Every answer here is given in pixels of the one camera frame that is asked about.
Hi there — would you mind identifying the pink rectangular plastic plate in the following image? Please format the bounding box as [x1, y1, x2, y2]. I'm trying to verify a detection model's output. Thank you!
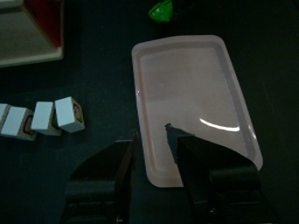
[131, 34, 264, 188]

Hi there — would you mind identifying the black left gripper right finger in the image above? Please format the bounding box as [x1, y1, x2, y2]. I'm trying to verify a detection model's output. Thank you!
[163, 122, 283, 224]

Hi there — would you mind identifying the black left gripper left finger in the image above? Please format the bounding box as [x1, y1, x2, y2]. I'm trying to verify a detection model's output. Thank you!
[59, 129, 140, 224]

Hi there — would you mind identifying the green toy pea pod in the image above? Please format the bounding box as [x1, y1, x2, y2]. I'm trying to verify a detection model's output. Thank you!
[147, 0, 175, 23]

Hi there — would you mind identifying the white box with red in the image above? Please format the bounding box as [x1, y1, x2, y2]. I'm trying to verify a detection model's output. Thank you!
[0, 0, 65, 68]

